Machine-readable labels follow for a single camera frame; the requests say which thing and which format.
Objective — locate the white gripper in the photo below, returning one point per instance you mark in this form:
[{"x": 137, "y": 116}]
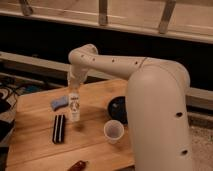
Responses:
[{"x": 76, "y": 76}]

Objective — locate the small clear white bottle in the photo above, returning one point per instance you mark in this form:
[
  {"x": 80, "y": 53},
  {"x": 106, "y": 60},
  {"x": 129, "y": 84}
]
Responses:
[{"x": 74, "y": 105}]

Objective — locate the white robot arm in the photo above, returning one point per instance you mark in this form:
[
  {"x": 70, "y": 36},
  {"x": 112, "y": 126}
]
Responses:
[{"x": 155, "y": 104}]

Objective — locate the blue sponge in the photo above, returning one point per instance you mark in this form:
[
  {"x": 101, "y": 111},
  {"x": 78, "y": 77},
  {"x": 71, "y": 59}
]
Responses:
[{"x": 60, "y": 102}]

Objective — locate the black white striped eraser block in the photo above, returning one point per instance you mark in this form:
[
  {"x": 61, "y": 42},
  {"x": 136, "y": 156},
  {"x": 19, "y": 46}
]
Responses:
[{"x": 58, "y": 129}]

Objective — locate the black round plate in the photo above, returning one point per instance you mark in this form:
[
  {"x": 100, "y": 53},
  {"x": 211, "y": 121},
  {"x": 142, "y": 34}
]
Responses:
[{"x": 117, "y": 109}]

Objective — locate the wooden table board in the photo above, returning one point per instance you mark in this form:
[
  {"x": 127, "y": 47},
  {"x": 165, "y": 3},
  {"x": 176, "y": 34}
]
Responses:
[{"x": 32, "y": 149}]

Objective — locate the red brown pocket tool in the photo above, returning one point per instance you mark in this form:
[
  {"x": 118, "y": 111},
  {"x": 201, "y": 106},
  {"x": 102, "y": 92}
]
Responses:
[{"x": 78, "y": 166}]

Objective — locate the dark cable clutter at left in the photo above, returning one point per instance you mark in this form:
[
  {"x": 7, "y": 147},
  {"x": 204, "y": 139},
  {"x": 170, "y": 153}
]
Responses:
[{"x": 9, "y": 95}]

